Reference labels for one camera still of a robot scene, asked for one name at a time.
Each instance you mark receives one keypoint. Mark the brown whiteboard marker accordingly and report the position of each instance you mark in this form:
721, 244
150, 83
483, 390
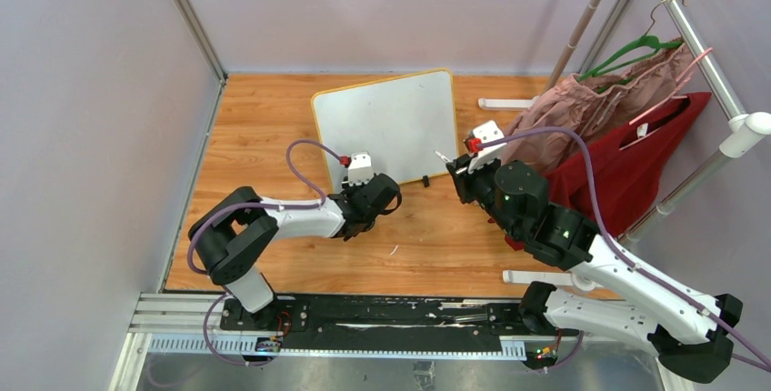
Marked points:
445, 159

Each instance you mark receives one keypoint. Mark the pink clothes hanger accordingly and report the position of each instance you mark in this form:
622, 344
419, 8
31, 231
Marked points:
639, 122

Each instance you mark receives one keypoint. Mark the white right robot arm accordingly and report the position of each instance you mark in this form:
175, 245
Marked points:
682, 328

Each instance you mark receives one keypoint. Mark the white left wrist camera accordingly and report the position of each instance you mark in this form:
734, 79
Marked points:
360, 169

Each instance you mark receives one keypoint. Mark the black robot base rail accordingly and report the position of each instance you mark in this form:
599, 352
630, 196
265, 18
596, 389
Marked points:
411, 328

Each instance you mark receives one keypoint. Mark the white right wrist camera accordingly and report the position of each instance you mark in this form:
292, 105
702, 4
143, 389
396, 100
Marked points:
484, 145

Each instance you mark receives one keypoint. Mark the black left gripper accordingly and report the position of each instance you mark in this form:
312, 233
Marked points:
349, 189

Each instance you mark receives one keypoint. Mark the green clothes hanger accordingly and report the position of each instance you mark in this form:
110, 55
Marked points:
646, 40

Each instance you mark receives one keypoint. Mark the metal clothes rack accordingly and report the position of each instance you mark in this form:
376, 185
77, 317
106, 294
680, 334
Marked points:
709, 225

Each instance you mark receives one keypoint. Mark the pink garment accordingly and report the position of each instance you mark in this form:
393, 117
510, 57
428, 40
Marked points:
597, 105

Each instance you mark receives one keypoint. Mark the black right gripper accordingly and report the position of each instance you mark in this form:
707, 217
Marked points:
463, 179

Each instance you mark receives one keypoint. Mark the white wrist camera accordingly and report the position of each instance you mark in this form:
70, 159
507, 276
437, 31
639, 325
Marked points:
360, 169
484, 145

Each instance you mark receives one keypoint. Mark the red garment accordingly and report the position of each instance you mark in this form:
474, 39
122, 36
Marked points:
627, 181

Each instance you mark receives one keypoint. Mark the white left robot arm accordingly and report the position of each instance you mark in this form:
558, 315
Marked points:
229, 239

